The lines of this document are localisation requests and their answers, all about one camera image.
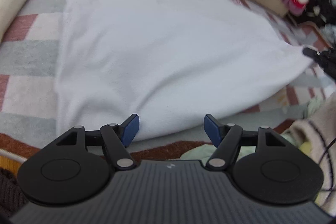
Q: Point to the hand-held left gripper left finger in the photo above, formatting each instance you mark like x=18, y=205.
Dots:
x=130, y=129

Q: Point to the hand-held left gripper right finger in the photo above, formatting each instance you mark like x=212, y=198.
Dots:
x=212, y=129

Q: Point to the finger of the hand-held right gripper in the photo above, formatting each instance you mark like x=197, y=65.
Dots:
x=325, y=61

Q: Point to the white shirt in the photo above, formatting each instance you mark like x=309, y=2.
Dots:
x=162, y=56

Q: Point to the light green garment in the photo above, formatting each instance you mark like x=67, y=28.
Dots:
x=199, y=153

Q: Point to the dark patterned cloth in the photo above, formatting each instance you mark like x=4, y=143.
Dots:
x=324, y=3

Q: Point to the cream garment with dark stripes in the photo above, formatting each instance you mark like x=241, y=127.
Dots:
x=315, y=140

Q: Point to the checked rug with dog print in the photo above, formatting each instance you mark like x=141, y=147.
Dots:
x=29, y=56

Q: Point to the dark brown knitted cloth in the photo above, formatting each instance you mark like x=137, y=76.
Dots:
x=10, y=192

